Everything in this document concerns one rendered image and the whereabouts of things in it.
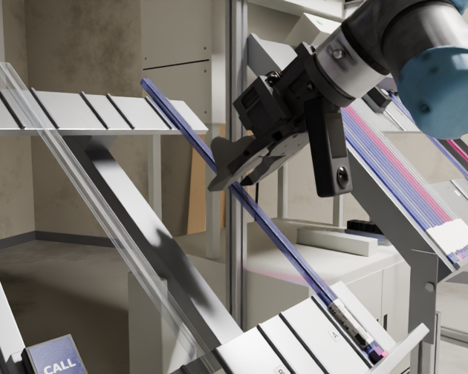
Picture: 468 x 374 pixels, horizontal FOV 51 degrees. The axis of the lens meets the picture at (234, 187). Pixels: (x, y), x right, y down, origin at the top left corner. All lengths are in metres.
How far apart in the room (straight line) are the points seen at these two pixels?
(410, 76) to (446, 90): 0.04
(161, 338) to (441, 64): 0.41
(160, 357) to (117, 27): 3.76
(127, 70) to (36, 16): 1.02
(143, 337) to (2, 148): 3.97
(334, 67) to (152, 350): 0.38
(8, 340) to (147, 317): 0.19
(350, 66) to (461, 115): 0.14
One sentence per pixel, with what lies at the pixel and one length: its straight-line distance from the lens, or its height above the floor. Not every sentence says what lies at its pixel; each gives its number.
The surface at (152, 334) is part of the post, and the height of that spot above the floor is 0.74.
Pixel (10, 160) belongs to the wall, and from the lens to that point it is 4.58.
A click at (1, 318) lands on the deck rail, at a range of 0.48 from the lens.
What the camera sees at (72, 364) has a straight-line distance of 0.44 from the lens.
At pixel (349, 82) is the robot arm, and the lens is 0.54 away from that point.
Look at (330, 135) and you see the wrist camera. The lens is 0.57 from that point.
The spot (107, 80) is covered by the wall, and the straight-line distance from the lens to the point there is 4.23.
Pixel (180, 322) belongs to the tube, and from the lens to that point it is 0.44.
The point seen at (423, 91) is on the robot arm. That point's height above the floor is 1.01.
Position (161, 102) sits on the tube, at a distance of 0.74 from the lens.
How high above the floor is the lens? 0.98
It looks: 7 degrees down
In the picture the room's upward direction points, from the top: straight up
